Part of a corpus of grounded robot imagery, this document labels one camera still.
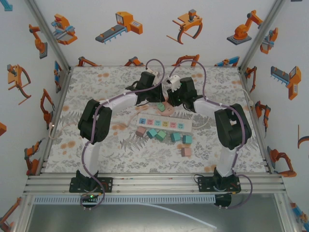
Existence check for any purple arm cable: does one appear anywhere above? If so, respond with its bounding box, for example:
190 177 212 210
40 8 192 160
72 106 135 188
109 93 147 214
169 60 253 210
81 59 166 211

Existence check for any aluminium rear rail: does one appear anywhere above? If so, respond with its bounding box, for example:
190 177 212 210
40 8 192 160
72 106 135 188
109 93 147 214
70 64 241 69

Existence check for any black connector housing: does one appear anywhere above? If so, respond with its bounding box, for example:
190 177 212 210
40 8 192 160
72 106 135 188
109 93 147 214
213 193 232 210

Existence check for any white six-way power strip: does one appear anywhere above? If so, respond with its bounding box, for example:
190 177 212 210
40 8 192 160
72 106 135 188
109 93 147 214
136 113 193 133

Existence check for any aluminium frame post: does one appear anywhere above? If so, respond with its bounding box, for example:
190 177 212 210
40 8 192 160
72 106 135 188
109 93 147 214
24 0 72 71
238 0 288 71

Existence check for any aluminium frame beam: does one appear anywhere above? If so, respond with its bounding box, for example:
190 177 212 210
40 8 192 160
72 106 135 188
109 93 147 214
23 174 287 196

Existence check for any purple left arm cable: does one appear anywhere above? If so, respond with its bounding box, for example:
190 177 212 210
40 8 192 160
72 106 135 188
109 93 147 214
81 59 166 211

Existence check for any small board with green light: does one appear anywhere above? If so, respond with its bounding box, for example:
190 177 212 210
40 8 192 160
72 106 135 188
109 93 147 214
80 192 102 211

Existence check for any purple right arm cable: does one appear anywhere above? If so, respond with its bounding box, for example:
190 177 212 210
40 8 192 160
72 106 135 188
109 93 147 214
169 60 253 210

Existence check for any white slotted cable duct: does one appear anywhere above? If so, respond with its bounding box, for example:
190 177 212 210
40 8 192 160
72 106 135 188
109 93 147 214
33 195 216 205

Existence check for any aluminium side rail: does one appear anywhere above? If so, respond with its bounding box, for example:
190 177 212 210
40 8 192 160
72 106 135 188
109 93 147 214
238 67 275 174
38 67 73 174

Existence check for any floral tablecloth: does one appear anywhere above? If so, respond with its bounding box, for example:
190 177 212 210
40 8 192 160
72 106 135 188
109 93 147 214
45 66 267 174

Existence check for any aluminium frame leg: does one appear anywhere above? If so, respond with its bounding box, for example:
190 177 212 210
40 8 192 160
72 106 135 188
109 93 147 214
274 193 299 232
13 194 34 232

